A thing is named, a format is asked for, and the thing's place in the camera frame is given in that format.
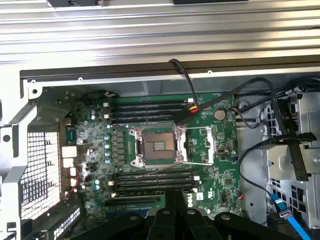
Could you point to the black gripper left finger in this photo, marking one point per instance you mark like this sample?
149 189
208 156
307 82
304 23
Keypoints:
162 225

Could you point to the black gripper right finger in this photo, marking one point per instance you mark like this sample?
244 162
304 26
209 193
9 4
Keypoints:
192 225

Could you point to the grey disk bay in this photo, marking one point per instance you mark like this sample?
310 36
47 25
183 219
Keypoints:
280 160

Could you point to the black RAM slot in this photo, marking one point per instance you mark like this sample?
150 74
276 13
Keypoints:
150 120
150 107
155 184
150 102
140 192
155 179
150 113
175 173

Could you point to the black expansion slot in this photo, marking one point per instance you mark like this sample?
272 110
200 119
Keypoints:
130 201

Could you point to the blue expansion slot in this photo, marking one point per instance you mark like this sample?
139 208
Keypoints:
117 214

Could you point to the silver locking lever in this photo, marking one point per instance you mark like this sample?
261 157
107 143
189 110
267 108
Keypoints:
150 173

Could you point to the green motherboard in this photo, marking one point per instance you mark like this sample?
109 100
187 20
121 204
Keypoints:
220 175

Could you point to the CPU socket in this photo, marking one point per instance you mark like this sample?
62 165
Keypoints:
158 146

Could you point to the metal socket cover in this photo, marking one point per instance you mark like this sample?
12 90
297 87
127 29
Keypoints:
212 147

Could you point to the silver coin battery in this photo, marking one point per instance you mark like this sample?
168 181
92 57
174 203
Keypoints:
220 114

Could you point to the open grey PC case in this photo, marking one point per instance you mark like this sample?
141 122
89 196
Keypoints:
125 80

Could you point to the metal optical drive cage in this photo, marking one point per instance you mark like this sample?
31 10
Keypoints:
310 120

